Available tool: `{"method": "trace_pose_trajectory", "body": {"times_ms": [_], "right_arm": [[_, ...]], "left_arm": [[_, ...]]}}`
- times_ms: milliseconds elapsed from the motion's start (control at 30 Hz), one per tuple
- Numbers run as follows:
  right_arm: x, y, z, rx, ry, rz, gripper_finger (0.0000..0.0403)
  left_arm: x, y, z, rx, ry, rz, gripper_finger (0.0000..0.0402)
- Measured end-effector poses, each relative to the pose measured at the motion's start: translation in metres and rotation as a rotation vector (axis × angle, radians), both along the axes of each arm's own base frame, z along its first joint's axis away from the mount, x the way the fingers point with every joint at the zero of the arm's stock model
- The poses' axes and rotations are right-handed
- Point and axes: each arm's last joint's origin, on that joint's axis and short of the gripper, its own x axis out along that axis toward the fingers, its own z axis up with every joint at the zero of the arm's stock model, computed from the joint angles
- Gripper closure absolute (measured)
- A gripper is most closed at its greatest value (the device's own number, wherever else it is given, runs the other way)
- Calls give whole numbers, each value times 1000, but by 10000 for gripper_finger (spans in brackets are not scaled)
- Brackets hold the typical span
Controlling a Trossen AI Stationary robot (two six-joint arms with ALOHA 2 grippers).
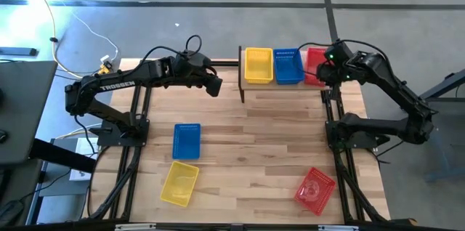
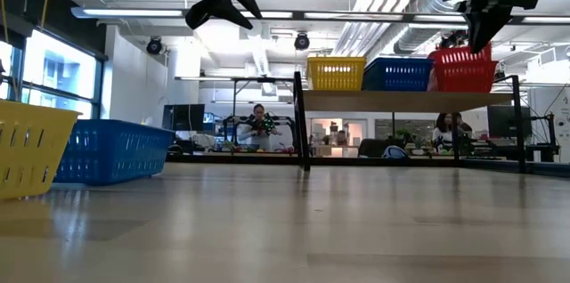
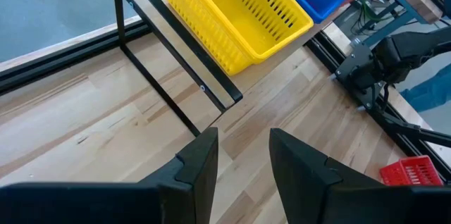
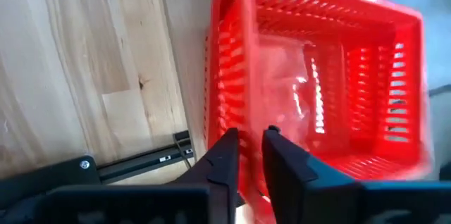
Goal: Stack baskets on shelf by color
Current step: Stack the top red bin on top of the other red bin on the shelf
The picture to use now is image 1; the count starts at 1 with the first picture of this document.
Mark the black desk foot bar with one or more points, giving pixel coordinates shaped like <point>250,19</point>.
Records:
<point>61,155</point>

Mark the wooden shelf with black legs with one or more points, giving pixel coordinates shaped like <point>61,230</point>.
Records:
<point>261,87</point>

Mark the grey desk top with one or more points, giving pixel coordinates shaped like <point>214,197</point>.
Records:
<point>25,107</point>

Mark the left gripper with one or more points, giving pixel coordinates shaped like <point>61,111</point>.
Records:
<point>194,76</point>

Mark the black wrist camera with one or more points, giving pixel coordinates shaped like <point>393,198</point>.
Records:
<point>192,59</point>
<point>338,52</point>

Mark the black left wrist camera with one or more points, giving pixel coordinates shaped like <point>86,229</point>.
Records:
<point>192,59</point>

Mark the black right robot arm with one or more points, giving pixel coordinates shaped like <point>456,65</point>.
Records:
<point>399,89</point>

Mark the white paper sheet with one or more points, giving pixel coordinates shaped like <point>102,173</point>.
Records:
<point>80,175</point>
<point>86,147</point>

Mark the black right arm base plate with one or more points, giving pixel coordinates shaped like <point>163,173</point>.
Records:
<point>359,145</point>

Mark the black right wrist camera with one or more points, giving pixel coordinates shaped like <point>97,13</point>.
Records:
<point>338,52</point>

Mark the grey metal table frame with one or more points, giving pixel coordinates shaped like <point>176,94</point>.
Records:
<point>432,140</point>

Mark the black keyboard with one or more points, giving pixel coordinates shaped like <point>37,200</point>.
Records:
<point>10,213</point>

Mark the black computer mouse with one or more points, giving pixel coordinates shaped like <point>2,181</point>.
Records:
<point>3,136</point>

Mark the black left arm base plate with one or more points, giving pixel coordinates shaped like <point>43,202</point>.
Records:
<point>109,138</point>

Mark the white plug adapter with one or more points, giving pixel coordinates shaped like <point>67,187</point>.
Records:
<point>105,58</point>

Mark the white frame bracket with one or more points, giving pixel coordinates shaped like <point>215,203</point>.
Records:
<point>135,227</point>
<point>338,228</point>

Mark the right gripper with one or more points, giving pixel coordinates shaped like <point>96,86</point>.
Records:
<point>341,71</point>

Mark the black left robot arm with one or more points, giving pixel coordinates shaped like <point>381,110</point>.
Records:
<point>116,87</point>

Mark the black aluminium table frame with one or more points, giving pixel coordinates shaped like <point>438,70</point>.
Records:
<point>229,63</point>

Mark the black flat bar device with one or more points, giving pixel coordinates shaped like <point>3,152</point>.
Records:
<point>18,51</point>

